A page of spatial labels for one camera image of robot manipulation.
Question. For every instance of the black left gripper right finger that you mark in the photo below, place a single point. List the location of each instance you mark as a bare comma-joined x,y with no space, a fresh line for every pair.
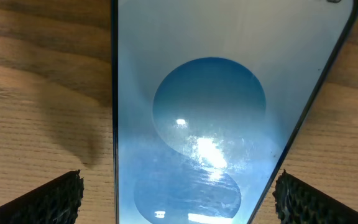
296,202

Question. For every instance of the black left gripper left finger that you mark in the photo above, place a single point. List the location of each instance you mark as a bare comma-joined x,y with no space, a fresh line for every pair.
56,202

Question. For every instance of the blue Galaxy smartphone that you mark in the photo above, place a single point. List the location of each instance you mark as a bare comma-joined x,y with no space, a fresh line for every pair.
209,95

